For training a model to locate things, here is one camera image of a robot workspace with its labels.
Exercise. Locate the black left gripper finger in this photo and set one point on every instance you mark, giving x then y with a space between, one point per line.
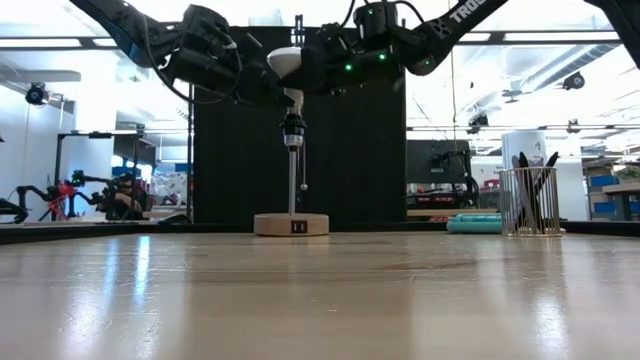
277 92

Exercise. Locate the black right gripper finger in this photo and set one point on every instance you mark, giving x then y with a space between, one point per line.
315 75

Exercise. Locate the white reflector lightbulb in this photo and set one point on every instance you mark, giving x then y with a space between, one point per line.
285 60

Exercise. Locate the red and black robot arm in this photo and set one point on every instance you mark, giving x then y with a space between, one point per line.
60 192

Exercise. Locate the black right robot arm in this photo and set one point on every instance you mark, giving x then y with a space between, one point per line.
465 15

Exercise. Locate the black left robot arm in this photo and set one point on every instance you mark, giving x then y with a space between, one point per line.
115 20

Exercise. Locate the black backdrop panel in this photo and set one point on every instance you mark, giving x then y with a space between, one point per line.
350 175

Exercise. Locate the black monitor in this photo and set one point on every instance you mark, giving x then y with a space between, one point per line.
430 155

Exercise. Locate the person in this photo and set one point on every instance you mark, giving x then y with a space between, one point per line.
127 200

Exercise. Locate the beige wooden desk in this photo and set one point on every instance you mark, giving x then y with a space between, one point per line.
450 212

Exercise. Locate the black pen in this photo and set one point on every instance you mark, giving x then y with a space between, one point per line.
523 165
551 160

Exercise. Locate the black track spotlight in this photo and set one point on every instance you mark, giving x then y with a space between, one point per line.
574 81
36 95

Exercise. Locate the teal calculator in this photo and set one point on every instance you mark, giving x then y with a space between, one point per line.
472 225

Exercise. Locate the shelf with blue bins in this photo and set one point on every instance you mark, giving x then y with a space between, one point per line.
602 181

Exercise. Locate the wooden table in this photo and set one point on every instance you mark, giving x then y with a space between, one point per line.
622 189

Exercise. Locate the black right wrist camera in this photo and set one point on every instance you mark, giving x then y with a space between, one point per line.
375 22

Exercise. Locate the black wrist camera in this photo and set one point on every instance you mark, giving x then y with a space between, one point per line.
205 25
375 22

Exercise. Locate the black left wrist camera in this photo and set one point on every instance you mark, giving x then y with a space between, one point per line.
205 25

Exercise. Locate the black standing frame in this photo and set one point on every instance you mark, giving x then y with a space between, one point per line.
95 134

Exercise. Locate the black aluminium table frame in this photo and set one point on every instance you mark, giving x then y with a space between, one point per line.
100 232

